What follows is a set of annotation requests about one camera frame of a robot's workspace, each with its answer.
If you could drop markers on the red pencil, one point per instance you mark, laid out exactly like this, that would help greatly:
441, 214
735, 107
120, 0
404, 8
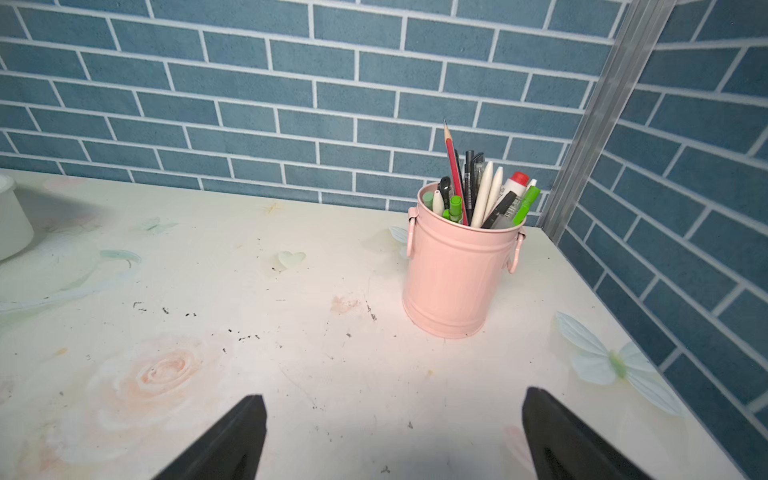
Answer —
457, 178

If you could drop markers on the white storage box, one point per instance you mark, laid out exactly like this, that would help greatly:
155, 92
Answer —
16, 231

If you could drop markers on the green highlighter pen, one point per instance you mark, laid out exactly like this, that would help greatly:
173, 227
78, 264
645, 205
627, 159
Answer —
530, 197

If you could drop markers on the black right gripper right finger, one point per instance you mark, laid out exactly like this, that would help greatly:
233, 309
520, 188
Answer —
563, 446

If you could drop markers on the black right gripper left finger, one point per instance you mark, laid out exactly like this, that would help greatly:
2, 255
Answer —
230, 449

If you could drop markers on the white red-capped marker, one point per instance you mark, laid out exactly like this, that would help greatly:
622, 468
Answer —
518, 183

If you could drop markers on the pink metal pen bucket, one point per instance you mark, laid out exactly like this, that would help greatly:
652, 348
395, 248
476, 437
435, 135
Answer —
454, 271

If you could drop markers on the white pen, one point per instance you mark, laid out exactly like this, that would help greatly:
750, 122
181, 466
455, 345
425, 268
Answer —
482, 195

